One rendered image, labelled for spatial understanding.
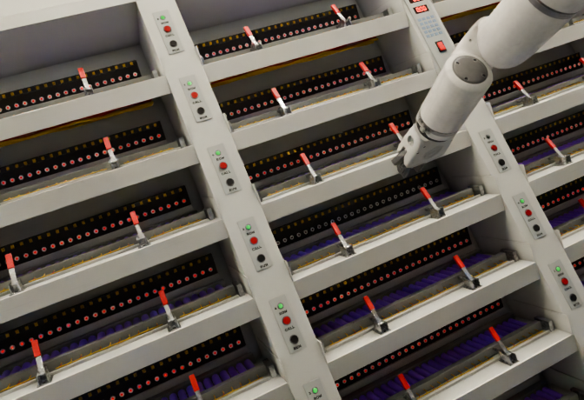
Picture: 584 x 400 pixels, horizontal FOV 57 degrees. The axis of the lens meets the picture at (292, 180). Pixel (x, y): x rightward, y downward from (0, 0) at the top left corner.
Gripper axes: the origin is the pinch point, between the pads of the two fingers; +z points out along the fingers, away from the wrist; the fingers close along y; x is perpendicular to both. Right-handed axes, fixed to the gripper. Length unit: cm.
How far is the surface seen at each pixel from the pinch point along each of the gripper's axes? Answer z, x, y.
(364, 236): 25.1, -3.8, -6.9
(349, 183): 16.5, 7.7, -7.1
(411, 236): 19.7, -9.9, 1.6
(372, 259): 20.5, -11.1, -10.2
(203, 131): 10.8, 31.0, -36.0
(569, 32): 12, 26, 80
